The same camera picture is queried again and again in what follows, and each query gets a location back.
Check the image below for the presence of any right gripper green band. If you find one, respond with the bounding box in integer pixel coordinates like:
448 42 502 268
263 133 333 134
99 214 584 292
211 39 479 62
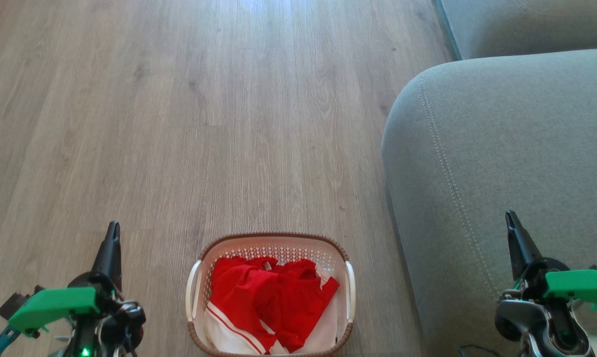
505 210 597 316

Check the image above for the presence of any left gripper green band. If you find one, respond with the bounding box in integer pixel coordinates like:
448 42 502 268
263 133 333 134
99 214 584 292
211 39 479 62
8 221 125 339

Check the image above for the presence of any red and white garment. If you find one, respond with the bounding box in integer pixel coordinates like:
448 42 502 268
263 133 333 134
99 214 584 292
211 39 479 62
203 256 341 355

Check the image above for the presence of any white perforated laundry basket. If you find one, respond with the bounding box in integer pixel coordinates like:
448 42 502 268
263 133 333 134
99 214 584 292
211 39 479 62
185 232 357 357

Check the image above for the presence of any thin black floor cable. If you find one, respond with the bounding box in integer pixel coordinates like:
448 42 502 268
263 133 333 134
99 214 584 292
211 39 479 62
458 345 502 357

